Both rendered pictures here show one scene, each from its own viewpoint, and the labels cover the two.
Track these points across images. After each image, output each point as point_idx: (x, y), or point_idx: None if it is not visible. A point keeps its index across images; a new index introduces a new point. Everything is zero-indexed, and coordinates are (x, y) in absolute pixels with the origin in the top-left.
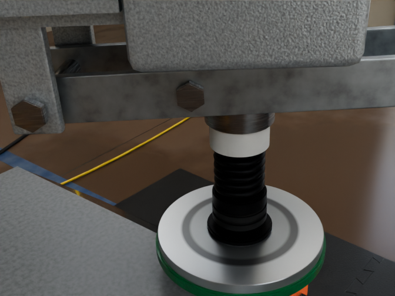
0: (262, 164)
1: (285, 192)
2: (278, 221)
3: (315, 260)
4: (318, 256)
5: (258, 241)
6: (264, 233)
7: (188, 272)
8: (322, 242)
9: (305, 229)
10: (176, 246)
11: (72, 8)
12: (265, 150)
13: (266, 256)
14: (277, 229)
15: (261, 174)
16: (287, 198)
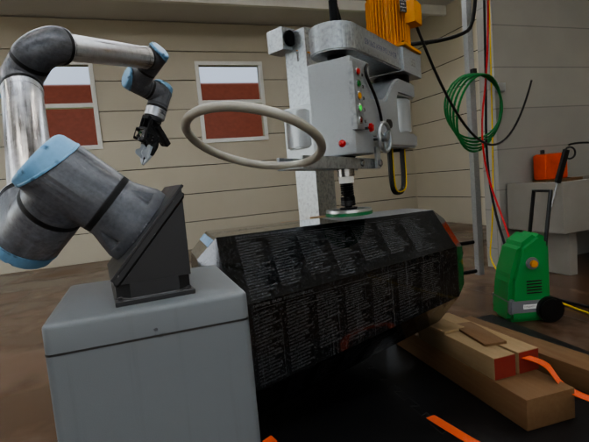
0: (341, 188)
1: (357, 210)
2: (344, 210)
3: (328, 212)
4: (329, 212)
5: (339, 209)
6: (340, 208)
7: (338, 208)
8: (331, 211)
9: (337, 210)
10: None
11: None
12: (343, 185)
13: (334, 210)
14: (342, 210)
15: (341, 190)
16: (353, 210)
